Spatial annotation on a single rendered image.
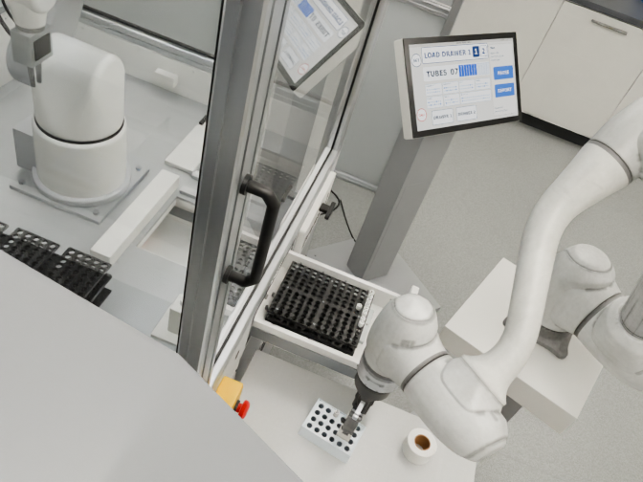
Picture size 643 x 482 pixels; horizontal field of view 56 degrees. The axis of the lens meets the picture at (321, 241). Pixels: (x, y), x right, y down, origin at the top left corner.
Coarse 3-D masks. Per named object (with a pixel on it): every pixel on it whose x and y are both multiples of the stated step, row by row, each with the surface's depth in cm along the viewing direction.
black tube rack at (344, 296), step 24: (288, 288) 146; (312, 288) 148; (336, 288) 150; (360, 288) 151; (288, 312) 144; (312, 312) 146; (336, 312) 144; (360, 312) 146; (312, 336) 141; (336, 336) 139
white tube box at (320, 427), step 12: (312, 408) 136; (324, 408) 137; (336, 408) 138; (312, 420) 137; (324, 420) 135; (336, 420) 136; (300, 432) 135; (312, 432) 132; (324, 432) 134; (336, 432) 135; (360, 432) 135; (324, 444) 133; (336, 444) 132; (348, 444) 133; (336, 456) 133; (348, 456) 131
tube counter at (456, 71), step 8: (456, 64) 200; (464, 64) 202; (472, 64) 204; (480, 64) 206; (488, 64) 208; (456, 72) 201; (464, 72) 203; (472, 72) 204; (480, 72) 206; (488, 72) 208
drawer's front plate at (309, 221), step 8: (328, 176) 175; (328, 184) 173; (320, 192) 169; (328, 192) 178; (320, 200) 167; (312, 208) 164; (312, 216) 161; (304, 224) 159; (312, 224) 167; (304, 232) 157; (296, 248) 161
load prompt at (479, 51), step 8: (424, 48) 193; (432, 48) 194; (440, 48) 196; (448, 48) 198; (456, 48) 200; (464, 48) 202; (472, 48) 203; (480, 48) 205; (424, 56) 193; (432, 56) 195; (440, 56) 196; (448, 56) 198; (456, 56) 200; (464, 56) 202; (472, 56) 204; (480, 56) 206; (488, 56) 208
